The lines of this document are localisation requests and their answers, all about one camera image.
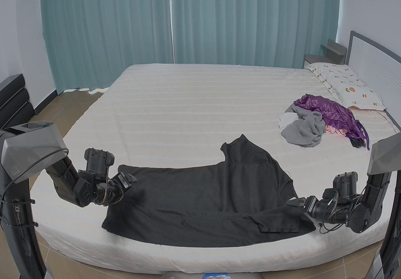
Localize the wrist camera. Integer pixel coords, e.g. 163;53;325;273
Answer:
117;172;138;193
301;196;317;218

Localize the purple satin garment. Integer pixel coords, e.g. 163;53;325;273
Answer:
293;94;371;150

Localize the black chest of drawers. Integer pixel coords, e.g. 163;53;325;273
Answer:
0;74;36;130

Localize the grey bedside table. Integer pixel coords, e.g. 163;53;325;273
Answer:
305;39;348;68

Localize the black cable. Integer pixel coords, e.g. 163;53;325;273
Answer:
0;149;69;206

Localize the black T-shirt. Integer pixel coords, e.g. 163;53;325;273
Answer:
101;134;317;245

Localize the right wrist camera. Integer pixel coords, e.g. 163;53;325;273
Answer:
301;196;317;218

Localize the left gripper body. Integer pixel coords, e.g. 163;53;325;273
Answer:
105;178;126;205

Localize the bed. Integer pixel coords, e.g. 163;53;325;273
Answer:
30;30;401;275

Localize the white printed pillow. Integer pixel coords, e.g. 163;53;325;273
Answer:
305;62;387;112

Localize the white garment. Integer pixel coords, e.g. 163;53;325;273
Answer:
279;112;298;130

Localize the grey garment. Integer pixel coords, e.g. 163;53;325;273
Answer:
280;108;326;148

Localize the pink garment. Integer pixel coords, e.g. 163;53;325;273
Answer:
325;124;346;137

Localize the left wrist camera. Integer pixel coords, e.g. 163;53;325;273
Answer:
117;172;138;193

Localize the blue-green curtain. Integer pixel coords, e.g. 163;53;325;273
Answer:
172;0;342;68
41;0;174;95

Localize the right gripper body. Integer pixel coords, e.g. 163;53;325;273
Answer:
308;201;333;226

